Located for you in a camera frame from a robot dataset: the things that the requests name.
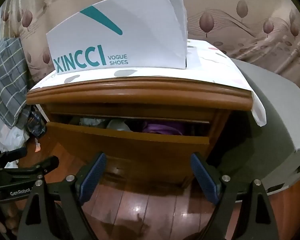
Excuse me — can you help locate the wooden nightstand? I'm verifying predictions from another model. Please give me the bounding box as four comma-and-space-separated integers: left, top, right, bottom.
27, 76, 255, 188

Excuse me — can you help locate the white printed bedding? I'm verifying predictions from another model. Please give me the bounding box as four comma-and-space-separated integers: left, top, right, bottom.
0, 110, 30, 168

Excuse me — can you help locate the white bra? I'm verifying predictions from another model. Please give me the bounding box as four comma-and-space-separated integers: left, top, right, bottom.
106, 119, 132, 132

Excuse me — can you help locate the white shoe box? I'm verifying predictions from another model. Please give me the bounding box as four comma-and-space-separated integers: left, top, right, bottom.
46, 0, 189, 75

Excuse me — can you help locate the white patterned cloth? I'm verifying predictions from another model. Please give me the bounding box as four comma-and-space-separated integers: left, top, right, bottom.
30, 39, 267, 127

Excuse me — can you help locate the wooden drawer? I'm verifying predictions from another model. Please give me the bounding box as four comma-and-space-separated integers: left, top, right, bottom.
45, 114, 210, 180

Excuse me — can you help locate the purple bra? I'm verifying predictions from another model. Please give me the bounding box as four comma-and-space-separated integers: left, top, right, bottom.
141, 121, 187, 135

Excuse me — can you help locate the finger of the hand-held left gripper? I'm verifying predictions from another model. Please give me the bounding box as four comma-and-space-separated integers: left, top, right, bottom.
0, 147, 28, 165
4, 156, 60, 180

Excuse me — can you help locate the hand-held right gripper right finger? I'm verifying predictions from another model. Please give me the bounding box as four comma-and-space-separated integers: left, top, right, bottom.
190, 152, 282, 240

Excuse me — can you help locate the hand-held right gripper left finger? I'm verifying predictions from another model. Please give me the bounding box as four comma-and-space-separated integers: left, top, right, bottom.
17, 152, 107, 240

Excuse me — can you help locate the white underwear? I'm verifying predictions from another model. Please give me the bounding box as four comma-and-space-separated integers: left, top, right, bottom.
79, 117, 107, 128

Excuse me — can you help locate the dark blue snack packet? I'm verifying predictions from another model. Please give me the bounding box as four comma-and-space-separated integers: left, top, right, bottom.
27, 105, 47, 138

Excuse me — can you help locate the grey plaid cloth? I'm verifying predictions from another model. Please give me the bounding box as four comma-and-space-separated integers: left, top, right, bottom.
0, 37, 32, 128

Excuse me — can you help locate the grey bed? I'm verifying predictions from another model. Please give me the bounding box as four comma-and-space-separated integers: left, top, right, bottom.
205, 57, 300, 195

